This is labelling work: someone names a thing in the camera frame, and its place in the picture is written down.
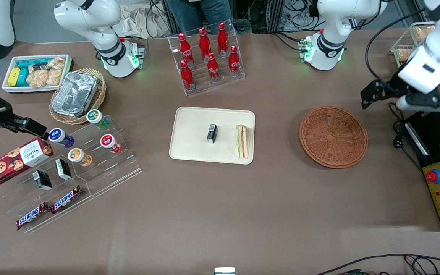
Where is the clear acrylic stepped stand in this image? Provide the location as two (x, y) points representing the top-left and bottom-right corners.
(0, 147), (92, 234)
(50, 115), (143, 197)

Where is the long teal box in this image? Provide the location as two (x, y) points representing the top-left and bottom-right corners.
(17, 58), (52, 70)

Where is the white plastic bin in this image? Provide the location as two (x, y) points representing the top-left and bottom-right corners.
(1, 54), (74, 94)

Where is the Snickers chocolate bar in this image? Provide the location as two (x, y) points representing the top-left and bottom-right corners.
(16, 202), (50, 231)
(50, 185), (83, 214)

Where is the aluminium foil tray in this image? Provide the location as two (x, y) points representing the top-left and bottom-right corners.
(52, 71), (99, 118)

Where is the orange snack cup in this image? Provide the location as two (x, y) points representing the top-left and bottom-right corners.
(68, 148), (93, 167)

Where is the oval tan wicker basket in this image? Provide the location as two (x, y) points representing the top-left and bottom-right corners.
(49, 68), (107, 125)

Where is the blue lid snack cup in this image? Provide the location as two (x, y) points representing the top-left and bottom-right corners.
(48, 128), (75, 149)

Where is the dark round object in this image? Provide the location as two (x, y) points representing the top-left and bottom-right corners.
(235, 19), (252, 35)

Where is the red lid snack cup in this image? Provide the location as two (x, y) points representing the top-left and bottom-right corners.
(100, 134), (122, 154)

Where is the yellow small box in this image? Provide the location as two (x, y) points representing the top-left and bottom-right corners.
(7, 67), (21, 87)

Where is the white wire shelf rack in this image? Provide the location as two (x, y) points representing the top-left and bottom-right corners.
(390, 22), (440, 96)

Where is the person in blue jeans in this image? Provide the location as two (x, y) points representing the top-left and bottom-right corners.
(165, 0), (233, 33)

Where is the clear bag of crackers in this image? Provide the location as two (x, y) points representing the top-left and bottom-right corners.
(26, 64), (50, 89)
(47, 57), (66, 87)

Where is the black thin cable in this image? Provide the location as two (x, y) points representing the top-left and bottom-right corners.
(315, 253), (440, 275)

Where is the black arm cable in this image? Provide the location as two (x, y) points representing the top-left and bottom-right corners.
(365, 10), (434, 84)

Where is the red Walkers cookie box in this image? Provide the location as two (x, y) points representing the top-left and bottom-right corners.
(0, 137), (54, 188)

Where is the beige crumpled paper bag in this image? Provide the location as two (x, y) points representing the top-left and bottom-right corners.
(121, 4), (171, 39)

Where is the cream rectangular tray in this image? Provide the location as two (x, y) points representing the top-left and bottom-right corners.
(169, 107), (256, 165)

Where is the black power cable with plug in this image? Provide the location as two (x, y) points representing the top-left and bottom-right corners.
(388, 109), (424, 173)

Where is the black aluminium frame post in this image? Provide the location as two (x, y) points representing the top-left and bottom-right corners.
(265, 0), (285, 33)

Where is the triangular toy sandwich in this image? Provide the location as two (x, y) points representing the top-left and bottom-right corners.
(235, 124), (248, 159)

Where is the green lid snack cup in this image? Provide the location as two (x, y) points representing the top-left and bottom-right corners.
(86, 109), (110, 130)

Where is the clear acrylic bottle rack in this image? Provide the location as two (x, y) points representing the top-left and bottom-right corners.
(167, 19), (246, 96)

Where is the power strip with cables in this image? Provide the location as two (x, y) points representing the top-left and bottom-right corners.
(270, 0), (320, 33)

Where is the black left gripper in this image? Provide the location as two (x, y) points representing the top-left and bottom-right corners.
(361, 78), (440, 113)

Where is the red cola bottle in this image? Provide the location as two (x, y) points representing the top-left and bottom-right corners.
(207, 52), (220, 83)
(180, 60), (196, 91)
(228, 45), (241, 78)
(178, 32), (195, 66)
(217, 21), (229, 58)
(199, 27), (212, 61)

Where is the round brown wicker basket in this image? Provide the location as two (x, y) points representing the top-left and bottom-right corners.
(299, 106), (369, 169)

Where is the bagged fried snack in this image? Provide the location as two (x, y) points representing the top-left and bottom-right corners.
(413, 26), (436, 42)
(398, 48), (415, 64)

